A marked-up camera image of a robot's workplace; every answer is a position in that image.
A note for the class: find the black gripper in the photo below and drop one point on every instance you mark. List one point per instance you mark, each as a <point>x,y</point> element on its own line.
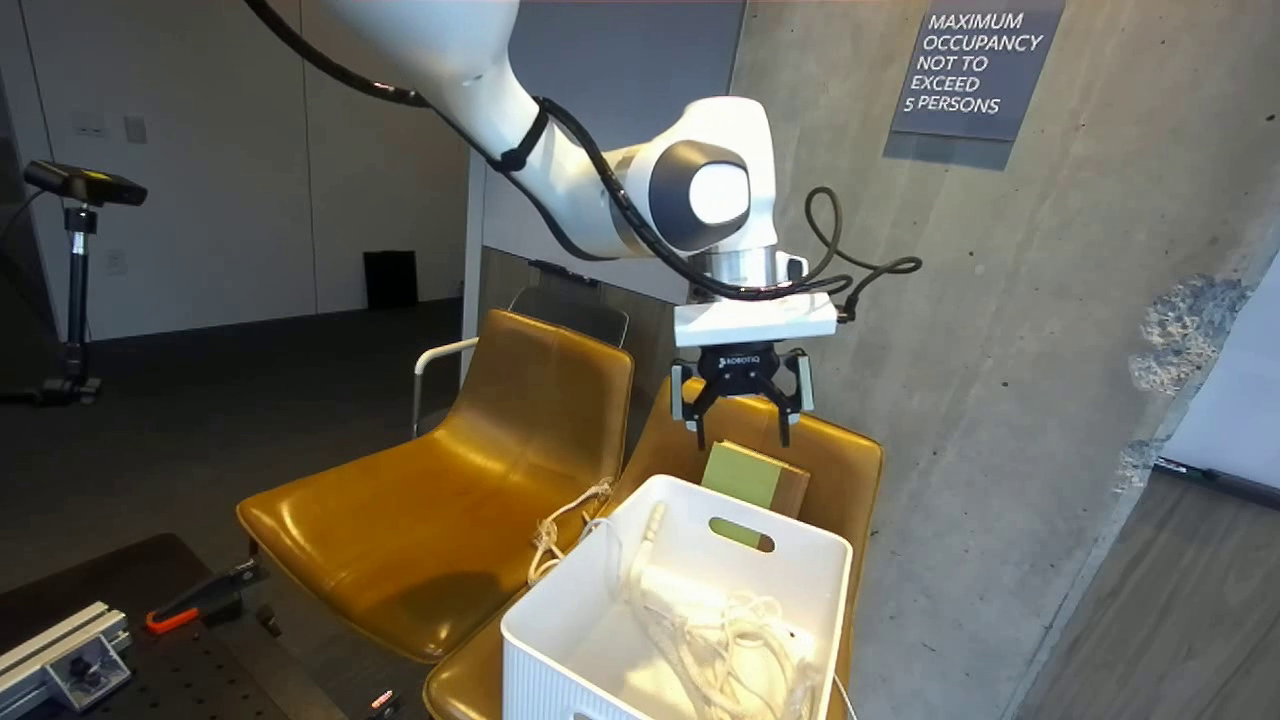
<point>745,371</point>

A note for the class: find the white plastic laundry basket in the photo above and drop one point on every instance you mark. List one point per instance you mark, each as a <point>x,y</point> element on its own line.
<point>585,642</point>

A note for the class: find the mustard yellow leather chair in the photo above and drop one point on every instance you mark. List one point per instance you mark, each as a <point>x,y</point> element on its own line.
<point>841,465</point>
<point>442,520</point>

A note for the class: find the black waste bin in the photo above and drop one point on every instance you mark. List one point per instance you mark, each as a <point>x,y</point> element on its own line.
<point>391,282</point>

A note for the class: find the grey maximum occupancy sign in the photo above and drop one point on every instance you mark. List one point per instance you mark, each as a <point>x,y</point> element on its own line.
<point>972,74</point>

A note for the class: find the black perforated breadboard table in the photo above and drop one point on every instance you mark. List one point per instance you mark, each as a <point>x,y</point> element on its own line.
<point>172,674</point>

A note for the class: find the black stand with tripod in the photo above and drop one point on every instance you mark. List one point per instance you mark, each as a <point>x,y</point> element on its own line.
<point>80,184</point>

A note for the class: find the wall whiteboard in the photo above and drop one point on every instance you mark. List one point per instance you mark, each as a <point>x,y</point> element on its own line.
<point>602,52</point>

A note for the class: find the aluminium rail with knob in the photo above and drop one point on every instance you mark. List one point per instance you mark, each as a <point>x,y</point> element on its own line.
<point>53,663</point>

